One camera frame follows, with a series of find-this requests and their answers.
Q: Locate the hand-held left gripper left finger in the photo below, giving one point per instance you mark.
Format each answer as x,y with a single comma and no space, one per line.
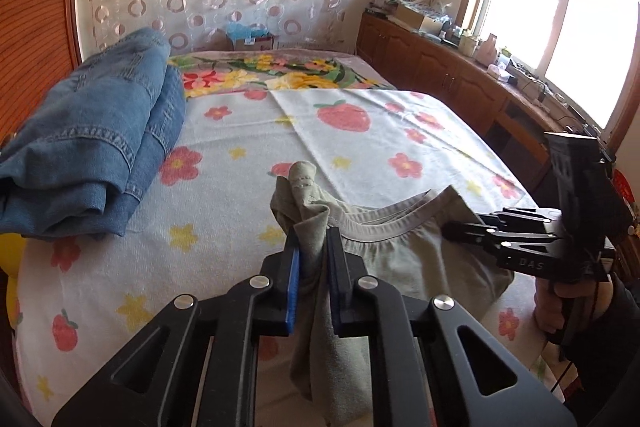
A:
295,292

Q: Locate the wood-framed window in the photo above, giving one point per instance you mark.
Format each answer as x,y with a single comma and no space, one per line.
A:
560,7

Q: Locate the pale pink bottle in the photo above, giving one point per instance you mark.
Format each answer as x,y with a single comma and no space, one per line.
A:
488,51

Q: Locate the cardboard box with blue packets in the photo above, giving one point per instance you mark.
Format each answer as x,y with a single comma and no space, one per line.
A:
252,41

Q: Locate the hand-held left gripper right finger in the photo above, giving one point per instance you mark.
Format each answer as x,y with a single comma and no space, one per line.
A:
341,287

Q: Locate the long wooden cabinet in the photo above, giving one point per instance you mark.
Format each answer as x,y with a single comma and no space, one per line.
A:
450,77

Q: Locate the person's right forearm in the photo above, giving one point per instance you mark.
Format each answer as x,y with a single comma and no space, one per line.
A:
615,357

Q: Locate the white tissue box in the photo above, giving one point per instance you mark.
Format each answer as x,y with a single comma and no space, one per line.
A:
498,72

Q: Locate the folded blue jeans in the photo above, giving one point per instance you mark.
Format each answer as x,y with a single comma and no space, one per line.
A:
100,122

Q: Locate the white floral strawberry blanket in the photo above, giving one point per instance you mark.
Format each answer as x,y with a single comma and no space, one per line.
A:
200,207

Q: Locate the grey-green pants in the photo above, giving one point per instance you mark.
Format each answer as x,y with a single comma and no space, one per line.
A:
400,257

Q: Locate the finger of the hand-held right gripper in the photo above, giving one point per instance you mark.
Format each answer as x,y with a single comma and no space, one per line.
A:
525,218
470,234

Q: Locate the plain cardboard box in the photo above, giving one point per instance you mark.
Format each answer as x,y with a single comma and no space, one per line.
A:
415,19

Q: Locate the person's right hand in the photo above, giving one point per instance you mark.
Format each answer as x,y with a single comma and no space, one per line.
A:
546,309

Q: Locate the yellow plastic object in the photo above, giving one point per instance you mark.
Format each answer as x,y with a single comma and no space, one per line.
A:
10,254

